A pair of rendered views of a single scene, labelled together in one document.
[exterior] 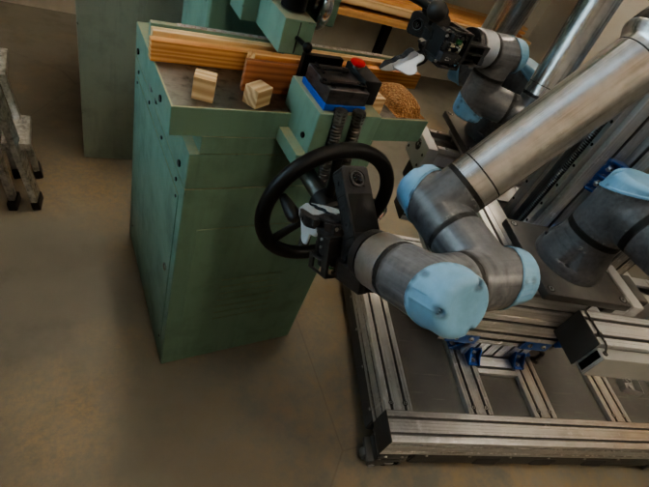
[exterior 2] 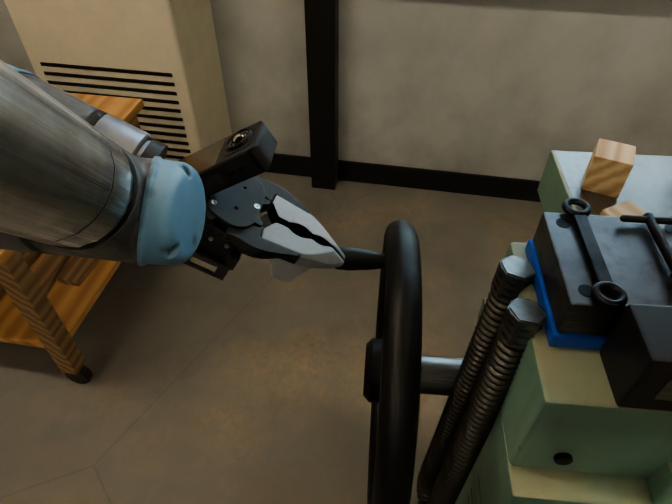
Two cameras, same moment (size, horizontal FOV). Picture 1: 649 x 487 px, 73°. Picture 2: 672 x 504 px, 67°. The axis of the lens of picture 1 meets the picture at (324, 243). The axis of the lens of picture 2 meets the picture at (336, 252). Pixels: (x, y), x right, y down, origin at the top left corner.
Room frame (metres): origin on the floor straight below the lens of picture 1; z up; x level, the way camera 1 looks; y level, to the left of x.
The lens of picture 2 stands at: (0.84, -0.19, 1.23)
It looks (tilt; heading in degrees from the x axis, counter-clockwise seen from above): 44 degrees down; 138
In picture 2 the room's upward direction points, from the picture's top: straight up
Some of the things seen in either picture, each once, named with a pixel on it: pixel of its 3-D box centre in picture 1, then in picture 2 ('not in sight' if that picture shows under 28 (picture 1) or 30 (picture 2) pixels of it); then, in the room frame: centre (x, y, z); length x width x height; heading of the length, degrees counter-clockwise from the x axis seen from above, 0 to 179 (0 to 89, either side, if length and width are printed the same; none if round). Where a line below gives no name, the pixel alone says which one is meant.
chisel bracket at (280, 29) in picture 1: (284, 26); not in sight; (0.94, 0.27, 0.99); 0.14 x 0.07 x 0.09; 43
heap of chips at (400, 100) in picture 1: (399, 95); not in sight; (1.06, -0.01, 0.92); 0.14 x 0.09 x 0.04; 43
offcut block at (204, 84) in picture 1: (204, 85); (608, 168); (0.70, 0.32, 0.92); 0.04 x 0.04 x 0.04; 22
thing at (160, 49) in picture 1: (305, 67); not in sight; (0.97, 0.21, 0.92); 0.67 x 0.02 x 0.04; 133
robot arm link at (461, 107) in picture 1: (482, 98); not in sight; (1.08, -0.19, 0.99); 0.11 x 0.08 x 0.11; 90
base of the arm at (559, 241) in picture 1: (581, 244); not in sight; (0.85, -0.50, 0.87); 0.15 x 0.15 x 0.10
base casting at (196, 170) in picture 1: (246, 100); not in sight; (1.02, 0.34, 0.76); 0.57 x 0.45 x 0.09; 43
